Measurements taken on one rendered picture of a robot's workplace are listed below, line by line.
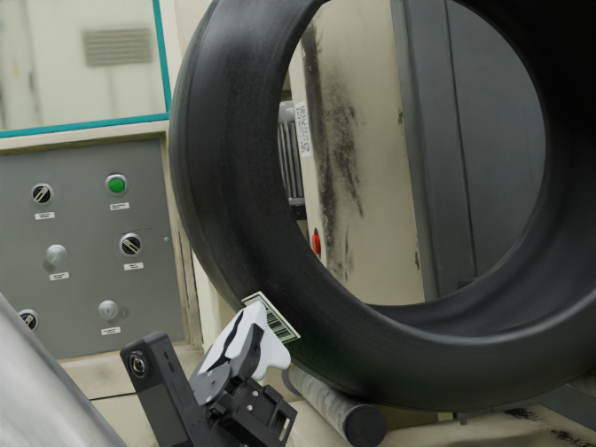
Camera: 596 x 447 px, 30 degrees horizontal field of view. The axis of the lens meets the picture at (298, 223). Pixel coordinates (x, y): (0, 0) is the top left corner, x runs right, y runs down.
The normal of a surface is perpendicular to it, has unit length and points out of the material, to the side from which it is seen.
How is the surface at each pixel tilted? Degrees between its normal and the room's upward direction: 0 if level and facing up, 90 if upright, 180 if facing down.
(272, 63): 85
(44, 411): 79
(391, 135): 90
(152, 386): 97
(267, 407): 70
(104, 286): 90
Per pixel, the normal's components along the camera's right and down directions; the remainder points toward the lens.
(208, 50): -0.57, -0.20
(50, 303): 0.18, 0.03
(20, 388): 0.59, -0.20
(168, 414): -0.64, 0.25
